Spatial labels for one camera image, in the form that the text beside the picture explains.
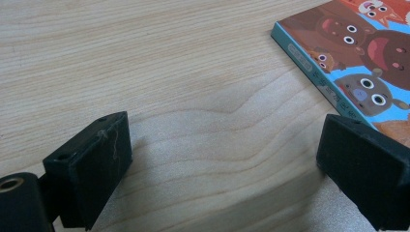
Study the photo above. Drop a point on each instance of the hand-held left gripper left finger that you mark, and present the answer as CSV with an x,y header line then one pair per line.
x,y
90,167

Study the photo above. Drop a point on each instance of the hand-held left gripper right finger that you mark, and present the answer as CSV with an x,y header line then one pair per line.
x,y
364,167

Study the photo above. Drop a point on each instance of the colourful cartoon animal picture book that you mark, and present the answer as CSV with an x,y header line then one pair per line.
x,y
364,54

